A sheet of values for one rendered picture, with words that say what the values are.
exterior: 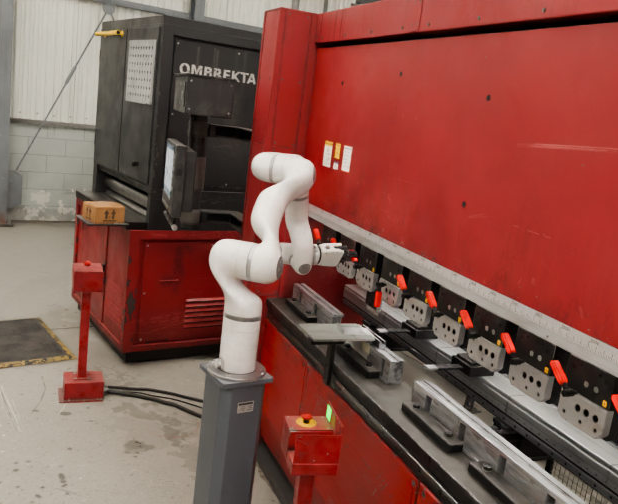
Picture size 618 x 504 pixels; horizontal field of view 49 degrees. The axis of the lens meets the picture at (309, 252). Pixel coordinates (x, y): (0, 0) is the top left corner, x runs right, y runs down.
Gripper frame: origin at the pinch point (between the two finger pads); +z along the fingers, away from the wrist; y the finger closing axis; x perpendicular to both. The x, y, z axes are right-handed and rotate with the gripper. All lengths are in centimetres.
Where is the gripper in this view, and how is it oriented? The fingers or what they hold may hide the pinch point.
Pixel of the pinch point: (351, 256)
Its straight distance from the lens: 276.8
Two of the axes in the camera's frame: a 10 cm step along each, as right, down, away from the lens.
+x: 2.2, 7.7, -6.0
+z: 9.2, 0.4, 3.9
